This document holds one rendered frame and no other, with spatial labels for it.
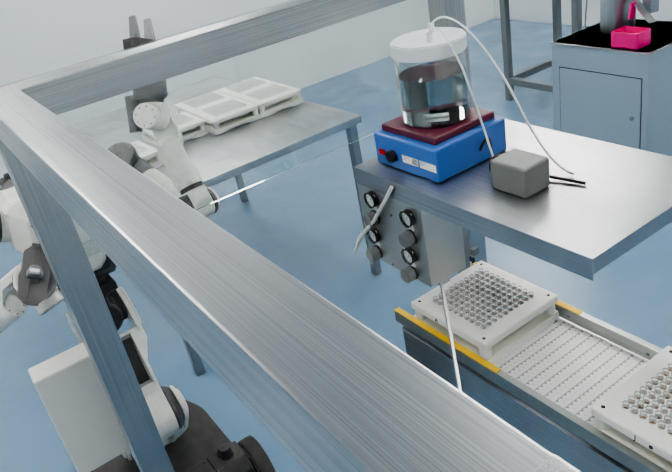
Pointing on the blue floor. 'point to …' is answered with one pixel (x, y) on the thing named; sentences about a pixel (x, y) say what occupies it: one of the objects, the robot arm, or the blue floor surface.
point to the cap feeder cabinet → (615, 88)
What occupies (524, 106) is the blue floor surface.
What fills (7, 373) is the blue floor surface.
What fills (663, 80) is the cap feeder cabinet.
